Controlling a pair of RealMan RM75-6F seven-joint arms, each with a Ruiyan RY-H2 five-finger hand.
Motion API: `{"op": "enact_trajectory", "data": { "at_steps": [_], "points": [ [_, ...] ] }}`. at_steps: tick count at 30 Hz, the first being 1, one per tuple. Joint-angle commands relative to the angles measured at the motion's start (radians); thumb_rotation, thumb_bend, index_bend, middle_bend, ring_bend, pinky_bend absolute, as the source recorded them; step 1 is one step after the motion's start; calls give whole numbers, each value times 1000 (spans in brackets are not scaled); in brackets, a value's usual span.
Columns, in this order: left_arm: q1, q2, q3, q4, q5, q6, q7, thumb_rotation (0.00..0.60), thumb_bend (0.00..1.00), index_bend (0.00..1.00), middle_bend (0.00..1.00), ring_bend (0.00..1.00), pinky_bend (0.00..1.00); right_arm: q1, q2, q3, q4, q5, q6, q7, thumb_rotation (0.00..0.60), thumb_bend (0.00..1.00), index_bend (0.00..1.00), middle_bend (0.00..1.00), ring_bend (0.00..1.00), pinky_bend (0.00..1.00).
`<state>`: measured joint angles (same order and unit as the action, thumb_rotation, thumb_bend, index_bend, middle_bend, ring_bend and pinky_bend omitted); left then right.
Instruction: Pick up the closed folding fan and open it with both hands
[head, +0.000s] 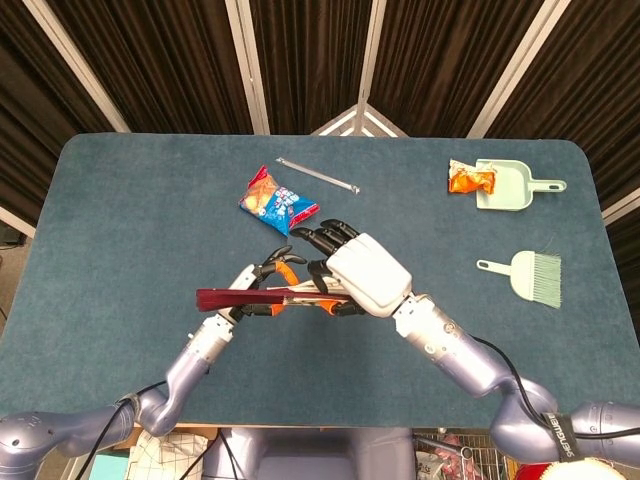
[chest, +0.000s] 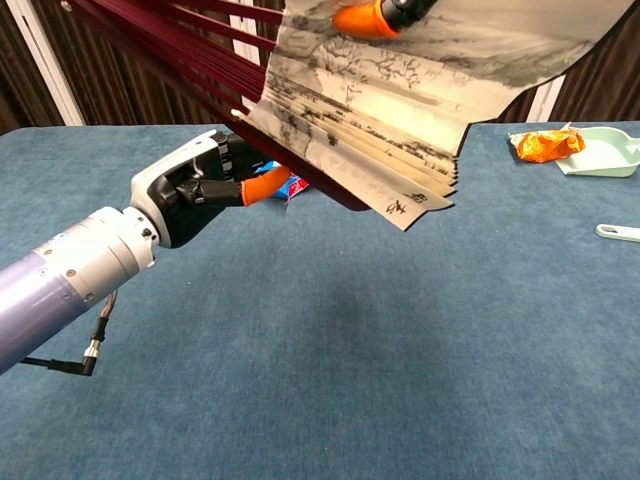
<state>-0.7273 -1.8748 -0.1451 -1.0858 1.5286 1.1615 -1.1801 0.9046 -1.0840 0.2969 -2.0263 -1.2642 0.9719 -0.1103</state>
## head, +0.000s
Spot lavender robot torso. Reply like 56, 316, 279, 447
202, 425, 417, 480

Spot orange crumpled snack wrapper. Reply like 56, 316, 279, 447
446, 158, 499, 195

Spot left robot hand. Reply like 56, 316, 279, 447
212, 244, 307, 325

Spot pale green hand brush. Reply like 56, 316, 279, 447
475, 249, 563, 309

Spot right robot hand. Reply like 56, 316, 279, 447
290, 218, 414, 318

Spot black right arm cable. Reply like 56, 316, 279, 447
472, 335, 640, 441

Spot dark brown curtain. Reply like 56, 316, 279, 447
0, 0, 640, 261

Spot pale green dustpan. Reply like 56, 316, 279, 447
474, 158, 568, 212

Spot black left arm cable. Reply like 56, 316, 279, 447
74, 380, 169, 480

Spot dark red fan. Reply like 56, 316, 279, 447
194, 284, 351, 313

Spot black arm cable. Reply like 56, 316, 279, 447
472, 335, 640, 441
74, 380, 169, 480

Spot black printed arm strap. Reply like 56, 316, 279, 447
544, 412, 584, 464

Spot blue snack bag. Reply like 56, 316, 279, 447
237, 164, 321, 239

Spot clear plastic stick wrapper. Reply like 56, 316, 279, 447
275, 156, 362, 196

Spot blue felt table cover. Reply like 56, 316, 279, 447
0, 131, 640, 429

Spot metal wire basket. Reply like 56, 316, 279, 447
412, 428, 521, 480

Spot white triangular frame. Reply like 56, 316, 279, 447
309, 103, 401, 138

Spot red patterned packet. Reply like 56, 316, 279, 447
424, 433, 469, 480

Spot white checked cloth bag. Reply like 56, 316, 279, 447
128, 429, 211, 480

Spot red and white ball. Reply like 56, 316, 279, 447
514, 458, 621, 480

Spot white frame post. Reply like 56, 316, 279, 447
601, 193, 640, 225
0, 204, 37, 240
466, 0, 574, 139
356, 0, 394, 109
22, 0, 132, 134
223, 0, 271, 135

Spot teal box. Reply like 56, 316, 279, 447
88, 453, 132, 480

